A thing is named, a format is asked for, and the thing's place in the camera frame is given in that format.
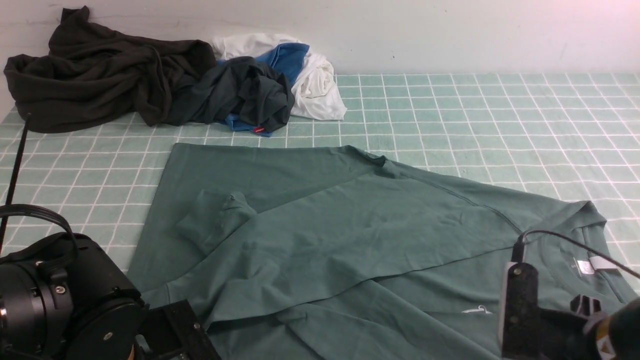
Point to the black cable image right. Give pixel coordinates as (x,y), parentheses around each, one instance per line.
(518,253)

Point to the green long-sleeved shirt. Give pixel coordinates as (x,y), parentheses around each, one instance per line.
(338,254)

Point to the blue crumpled garment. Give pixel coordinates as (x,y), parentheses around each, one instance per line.
(286,58)

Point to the black cable image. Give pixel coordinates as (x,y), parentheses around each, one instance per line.
(10,209)
(518,253)

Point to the black cable image left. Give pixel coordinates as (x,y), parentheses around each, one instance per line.
(10,209)

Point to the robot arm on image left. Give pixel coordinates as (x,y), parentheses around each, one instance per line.
(65,301)

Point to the white crumpled garment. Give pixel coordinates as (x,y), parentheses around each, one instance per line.
(315,91)

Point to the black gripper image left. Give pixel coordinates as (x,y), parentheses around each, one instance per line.
(173,332)

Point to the dark green crumpled garment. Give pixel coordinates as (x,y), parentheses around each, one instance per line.
(259,95)

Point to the dark brown crumpled garment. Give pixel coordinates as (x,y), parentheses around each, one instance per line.
(93,75)

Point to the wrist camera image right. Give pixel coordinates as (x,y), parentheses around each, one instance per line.
(519,326)

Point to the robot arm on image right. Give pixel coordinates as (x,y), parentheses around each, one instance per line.
(619,335)

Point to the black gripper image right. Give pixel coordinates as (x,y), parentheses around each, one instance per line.
(570,334)

